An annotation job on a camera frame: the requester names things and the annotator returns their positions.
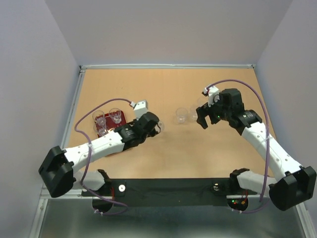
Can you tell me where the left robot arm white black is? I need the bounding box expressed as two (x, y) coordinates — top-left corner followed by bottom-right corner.
(39, 112), (159, 198)

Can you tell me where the red tray with gold rim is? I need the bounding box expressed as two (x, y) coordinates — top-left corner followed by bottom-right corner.
(95, 110), (128, 157)

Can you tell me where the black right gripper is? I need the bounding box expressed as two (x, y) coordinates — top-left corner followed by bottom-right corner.
(196, 93), (231, 129)

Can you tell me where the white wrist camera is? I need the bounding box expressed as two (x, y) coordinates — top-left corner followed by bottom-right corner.
(202, 86), (220, 107)
(129, 100), (148, 119)

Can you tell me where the clear glass lone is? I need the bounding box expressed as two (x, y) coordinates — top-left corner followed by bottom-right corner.
(157, 121), (165, 133)

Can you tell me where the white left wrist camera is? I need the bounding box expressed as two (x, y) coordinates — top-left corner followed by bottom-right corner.
(129, 100), (148, 119)

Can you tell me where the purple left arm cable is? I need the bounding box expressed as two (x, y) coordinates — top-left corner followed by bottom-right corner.
(74, 98), (129, 216)

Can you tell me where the clear glass from corner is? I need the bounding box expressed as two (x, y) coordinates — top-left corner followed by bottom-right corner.
(92, 110), (106, 126)

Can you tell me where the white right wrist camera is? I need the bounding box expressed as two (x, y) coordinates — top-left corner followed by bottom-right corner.
(202, 86), (220, 107)

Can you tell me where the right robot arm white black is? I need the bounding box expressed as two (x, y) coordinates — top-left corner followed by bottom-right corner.
(196, 86), (317, 211)

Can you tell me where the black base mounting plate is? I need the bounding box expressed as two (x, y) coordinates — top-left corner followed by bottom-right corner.
(81, 177), (258, 208)

